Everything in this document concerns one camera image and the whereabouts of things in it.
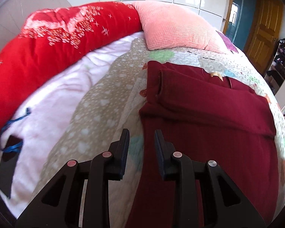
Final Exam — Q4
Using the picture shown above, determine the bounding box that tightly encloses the dark red sweater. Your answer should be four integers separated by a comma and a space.
127, 61, 279, 227

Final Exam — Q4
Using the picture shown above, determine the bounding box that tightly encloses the black smartphone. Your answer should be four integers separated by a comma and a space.
0, 135, 23, 198

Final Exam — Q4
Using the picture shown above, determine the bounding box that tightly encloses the white blanket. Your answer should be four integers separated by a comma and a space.
0, 32, 144, 218

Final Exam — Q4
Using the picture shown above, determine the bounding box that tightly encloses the cluttered shelf rack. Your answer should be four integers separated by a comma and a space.
264, 38, 285, 95

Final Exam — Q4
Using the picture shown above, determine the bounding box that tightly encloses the patchwork quilted bedspread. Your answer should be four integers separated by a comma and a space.
34, 39, 285, 227

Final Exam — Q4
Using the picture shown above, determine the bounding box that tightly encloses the purple cloth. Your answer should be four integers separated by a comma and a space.
216, 31, 239, 54

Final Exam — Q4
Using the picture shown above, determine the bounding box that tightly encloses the wooden door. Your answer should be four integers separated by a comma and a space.
244, 0, 283, 75

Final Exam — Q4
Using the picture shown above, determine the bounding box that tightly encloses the red floral quilt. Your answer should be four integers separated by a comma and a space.
0, 2, 142, 131

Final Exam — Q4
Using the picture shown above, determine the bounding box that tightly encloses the pink textured pillow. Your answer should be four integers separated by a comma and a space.
132, 1, 227, 54

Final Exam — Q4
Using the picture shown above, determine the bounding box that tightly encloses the beige round headboard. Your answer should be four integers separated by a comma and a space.
0, 0, 70, 52

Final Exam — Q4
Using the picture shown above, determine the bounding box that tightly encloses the blue lanyard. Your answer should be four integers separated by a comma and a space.
0, 107, 32, 154

